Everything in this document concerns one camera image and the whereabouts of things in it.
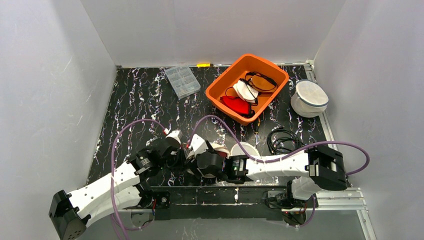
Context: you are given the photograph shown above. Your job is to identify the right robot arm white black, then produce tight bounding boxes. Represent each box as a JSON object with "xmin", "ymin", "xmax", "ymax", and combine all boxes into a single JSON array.
[{"xmin": 187, "ymin": 139, "xmax": 348, "ymax": 201}]

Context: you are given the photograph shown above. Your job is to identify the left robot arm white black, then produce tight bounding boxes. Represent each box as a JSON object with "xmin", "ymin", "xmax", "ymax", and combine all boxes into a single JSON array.
[{"xmin": 48, "ymin": 143, "xmax": 186, "ymax": 240}]

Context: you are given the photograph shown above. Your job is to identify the red bra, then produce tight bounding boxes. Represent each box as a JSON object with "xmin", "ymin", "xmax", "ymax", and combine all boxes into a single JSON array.
[{"xmin": 220, "ymin": 96, "xmax": 255, "ymax": 118}]

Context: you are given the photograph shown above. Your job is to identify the white bra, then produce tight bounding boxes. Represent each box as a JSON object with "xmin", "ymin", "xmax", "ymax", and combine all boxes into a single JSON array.
[{"xmin": 232, "ymin": 80, "xmax": 259, "ymax": 104}]

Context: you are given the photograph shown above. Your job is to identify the grey-trim mesh laundry bag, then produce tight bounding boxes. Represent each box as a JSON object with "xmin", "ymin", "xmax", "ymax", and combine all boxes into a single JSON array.
[{"xmin": 290, "ymin": 79, "xmax": 329, "ymax": 118}]

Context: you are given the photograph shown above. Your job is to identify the black yellow screwdriver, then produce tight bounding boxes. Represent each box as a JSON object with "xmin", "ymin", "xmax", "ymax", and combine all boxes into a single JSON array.
[{"xmin": 254, "ymin": 117, "xmax": 261, "ymax": 147}]

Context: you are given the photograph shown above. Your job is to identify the orange plastic bin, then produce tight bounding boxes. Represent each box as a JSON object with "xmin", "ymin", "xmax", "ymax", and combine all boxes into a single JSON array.
[{"xmin": 205, "ymin": 53, "xmax": 289, "ymax": 126}]

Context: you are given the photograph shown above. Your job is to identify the clear plastic compartment box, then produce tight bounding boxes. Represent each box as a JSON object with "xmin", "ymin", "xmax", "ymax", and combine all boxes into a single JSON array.
[{"xmin": 164, "ymin": 65, "xmax": 201, "ymax": 100}]

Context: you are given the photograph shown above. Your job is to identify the yellow marker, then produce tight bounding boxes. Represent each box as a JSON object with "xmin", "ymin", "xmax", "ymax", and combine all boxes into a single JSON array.
[{"xmin": 196, "ymin": 63, "xmax": 213, "ymax": 68}]

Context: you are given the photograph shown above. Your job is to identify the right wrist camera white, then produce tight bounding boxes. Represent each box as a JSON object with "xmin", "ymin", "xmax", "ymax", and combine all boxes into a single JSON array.
[{"xmin": 188, "ymin": 134, "xmax": 208, "ymax": 158}]

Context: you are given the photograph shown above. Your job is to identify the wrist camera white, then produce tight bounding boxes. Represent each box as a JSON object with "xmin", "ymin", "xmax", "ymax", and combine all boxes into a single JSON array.
[
  {"xmin": 165, "ymin": 129, "xmax": 182, "ymax": 148},
  {"xmin": 188, "ymin": 134, "xmax": 208, "ymax": 158}
]

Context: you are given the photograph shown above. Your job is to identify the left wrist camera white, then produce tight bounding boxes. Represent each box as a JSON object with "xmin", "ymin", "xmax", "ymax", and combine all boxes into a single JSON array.
[{"xmin": 165, "ymin": 129, "xmax": 182, "ymax": 148}]

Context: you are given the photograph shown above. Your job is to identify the coiled black cable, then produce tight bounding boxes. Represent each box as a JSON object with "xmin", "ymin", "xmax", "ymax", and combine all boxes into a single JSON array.
[{"xmin": 266, "ymin": 127, "xmax": 314, "ymax": 157}]

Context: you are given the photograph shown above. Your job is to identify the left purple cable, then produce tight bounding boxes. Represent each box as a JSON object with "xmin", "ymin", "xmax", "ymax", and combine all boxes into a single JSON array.
[{"xmin": 110, "ymin": 119, "xmax": 168, "ymax": 240}]

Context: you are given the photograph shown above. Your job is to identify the purple cable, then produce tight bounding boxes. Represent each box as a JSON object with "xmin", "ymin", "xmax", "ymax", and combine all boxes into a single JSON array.
[
  {"xmin": 110, "ymin": 119, "xmax": 168, "ymax": 240},
  {"xmin": 187, "ymin": 114, "xmax": 371, "ymax": 176}
]

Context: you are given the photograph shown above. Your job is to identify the orange bra black straps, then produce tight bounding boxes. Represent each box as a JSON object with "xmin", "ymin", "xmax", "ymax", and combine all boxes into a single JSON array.
[{"xmin": 244, "ymin": 71, "xmax": 278, "ymax": 94}]

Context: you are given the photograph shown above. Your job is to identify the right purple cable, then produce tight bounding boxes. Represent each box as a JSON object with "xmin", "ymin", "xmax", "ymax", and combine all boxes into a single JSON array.
[{"xmin": 187, "ymin": 114, "xmax": 371, "ymax": 176}]

